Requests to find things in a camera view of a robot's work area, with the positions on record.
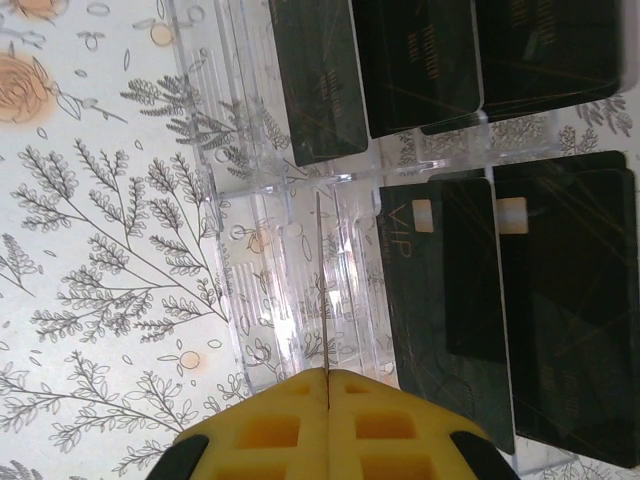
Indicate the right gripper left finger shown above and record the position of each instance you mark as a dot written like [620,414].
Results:
[270,440]

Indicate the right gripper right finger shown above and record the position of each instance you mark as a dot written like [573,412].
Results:
[390,440]

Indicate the black VIP card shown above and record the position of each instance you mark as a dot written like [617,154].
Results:
[450,310]
[325,75]
[550,50]
[575,310]
[323,300]
[415,60]

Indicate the clear acrylic card stand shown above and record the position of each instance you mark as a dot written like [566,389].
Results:
[300,280]

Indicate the floral printed tablecloth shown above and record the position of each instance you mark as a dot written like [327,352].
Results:
[100,250]

